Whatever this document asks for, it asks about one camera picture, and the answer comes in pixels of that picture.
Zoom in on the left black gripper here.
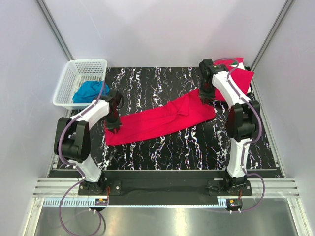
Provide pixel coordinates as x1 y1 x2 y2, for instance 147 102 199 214
104 110 122 133

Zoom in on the aluminium corner post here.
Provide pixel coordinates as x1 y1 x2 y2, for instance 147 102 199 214
35 0 74 61
251 0 295 71

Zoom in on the red t-shirt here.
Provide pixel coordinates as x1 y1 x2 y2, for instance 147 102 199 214
105 89 216 146
215 62 254 102

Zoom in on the blue crumpled t-shirt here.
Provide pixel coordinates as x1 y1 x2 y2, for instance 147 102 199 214
73 81 110 103

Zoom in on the aluminium front rail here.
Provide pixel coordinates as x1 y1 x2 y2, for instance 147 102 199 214
32 178 300 208

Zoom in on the small controller board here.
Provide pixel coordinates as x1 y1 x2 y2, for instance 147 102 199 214
227 199 243 208
95 199 108 206

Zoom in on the right small controller board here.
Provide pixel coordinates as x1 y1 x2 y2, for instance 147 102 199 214
227 199 243 208

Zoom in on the folded red t-shirt on stack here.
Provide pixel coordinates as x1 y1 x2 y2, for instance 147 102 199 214
215 62 254 102

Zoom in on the stack of folded shirts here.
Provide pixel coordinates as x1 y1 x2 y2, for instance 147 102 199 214
214 58 254 95

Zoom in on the right aluminium corner post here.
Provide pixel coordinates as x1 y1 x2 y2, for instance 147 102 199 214
251 0 295 71

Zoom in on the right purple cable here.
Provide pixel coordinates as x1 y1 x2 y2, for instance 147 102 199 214
201 58 266 214

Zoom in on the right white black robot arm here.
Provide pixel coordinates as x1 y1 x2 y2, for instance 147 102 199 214
199 59 262 196

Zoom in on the purple cable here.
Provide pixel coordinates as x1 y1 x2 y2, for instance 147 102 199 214
201 58 266 214
59 81 107 234

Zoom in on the left small controller board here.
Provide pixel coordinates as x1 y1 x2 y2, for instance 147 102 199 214
95 199 108 206

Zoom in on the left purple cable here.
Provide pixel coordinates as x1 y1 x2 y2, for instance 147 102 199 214
59 81 107 234

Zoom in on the white plastic basket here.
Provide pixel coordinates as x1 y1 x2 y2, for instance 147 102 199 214
52 59 107 110

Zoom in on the left aluminium corner post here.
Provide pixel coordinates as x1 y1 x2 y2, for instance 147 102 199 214
35 0 74 61

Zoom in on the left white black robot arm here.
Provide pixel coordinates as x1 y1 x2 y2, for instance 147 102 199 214
54 90 124 195

